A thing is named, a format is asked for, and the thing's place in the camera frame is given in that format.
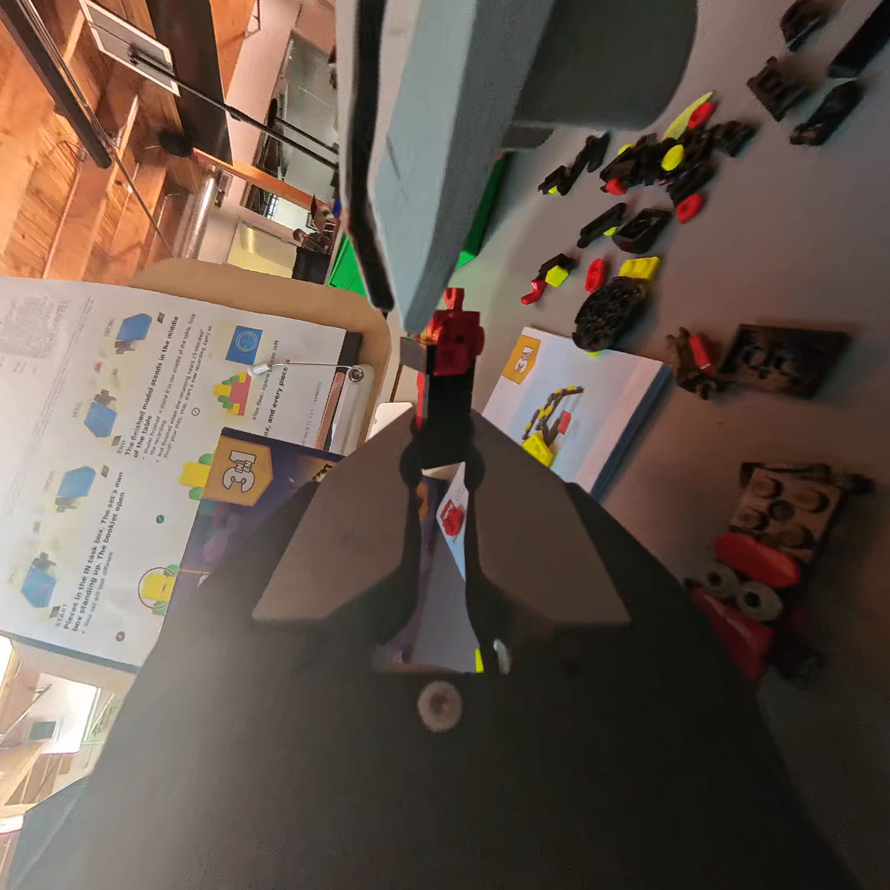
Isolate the red brown lego body assembly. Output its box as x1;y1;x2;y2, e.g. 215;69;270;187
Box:
689;459;877;682

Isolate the pile of lego pieces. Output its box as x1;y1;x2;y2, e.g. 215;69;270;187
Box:
522;0;890;404

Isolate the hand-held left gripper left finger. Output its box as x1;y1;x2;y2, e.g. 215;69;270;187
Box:
254;415;425;629

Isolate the green plastic bin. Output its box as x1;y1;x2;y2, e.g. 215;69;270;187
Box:
327;153;510;307

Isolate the red yellow black lego model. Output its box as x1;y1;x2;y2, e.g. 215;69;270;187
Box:
404;288;485;481

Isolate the printed instruction sheet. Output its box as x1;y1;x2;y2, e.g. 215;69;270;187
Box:
0;276;349;668

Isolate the open spider instruction booklet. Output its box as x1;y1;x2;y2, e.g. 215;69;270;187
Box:
415;327;673;671

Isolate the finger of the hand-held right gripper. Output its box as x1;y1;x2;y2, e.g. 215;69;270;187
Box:
338;0;560;335

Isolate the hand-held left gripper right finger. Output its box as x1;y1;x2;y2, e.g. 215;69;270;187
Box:
466;418;634;655

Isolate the white panel on stand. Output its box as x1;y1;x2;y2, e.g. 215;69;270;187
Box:
84;0;182;95

